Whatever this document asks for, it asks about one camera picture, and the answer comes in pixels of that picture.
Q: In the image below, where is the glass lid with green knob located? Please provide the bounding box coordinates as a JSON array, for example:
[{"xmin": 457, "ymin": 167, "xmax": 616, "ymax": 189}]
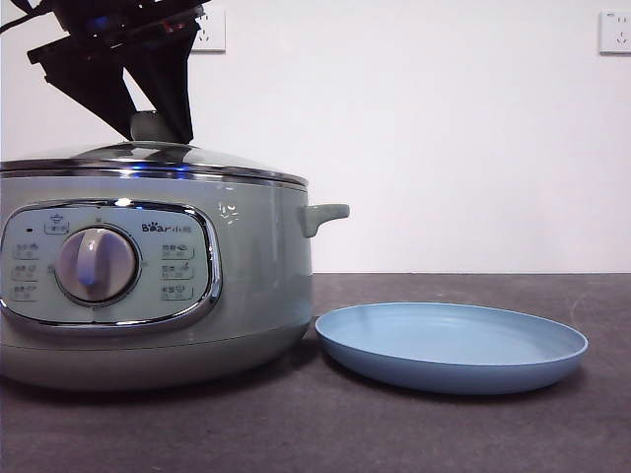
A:
[{"xmin": 0, "ymin": 111, "xmax": 310, "ymax": 187}]

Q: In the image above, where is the pale green electric steamer pot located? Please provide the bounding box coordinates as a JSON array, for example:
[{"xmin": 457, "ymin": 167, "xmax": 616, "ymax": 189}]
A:
[{"xmin": 0, "ymin": 171, "xmax": 352, "ymax": 393}]

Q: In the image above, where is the blue round plate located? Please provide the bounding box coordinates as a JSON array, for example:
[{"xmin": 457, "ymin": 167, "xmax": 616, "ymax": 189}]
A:
[{"xmin": 315, "ymin": 302, "xmax": 591, "ymax": 395}]

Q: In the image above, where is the white wall socket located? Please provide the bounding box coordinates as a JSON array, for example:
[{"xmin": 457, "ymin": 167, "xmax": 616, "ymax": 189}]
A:
[
  {"xmin": 188, "ymin": 8, "xmax": 228, "ymax": 54},
  {"xmin": 598, "ymin": 9, "xmax": 631, "ymax": 56}
]

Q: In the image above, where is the black cable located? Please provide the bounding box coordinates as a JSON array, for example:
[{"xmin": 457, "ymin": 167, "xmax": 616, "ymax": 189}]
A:
[{"xmin": 0, "ymin": 8, "xmax": 56, "ymax": 35}]

